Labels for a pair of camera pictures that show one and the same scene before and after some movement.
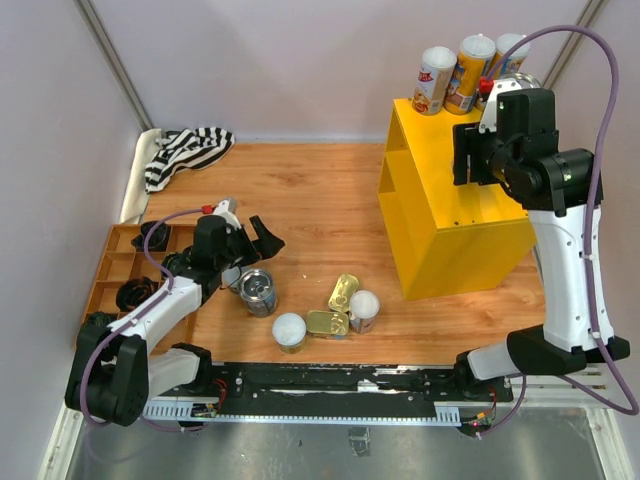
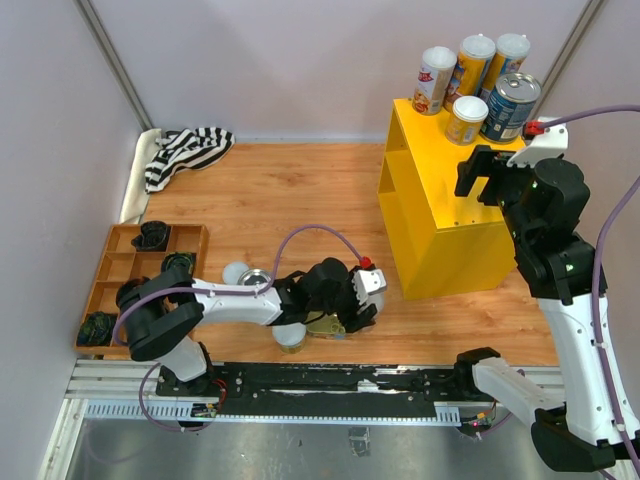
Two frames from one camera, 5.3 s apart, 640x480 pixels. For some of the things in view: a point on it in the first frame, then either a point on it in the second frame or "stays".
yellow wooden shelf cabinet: (446, 238) stays
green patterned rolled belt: (179, 263) stays
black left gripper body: (240, 248) → (344, 303)
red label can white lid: (436, 68) stays
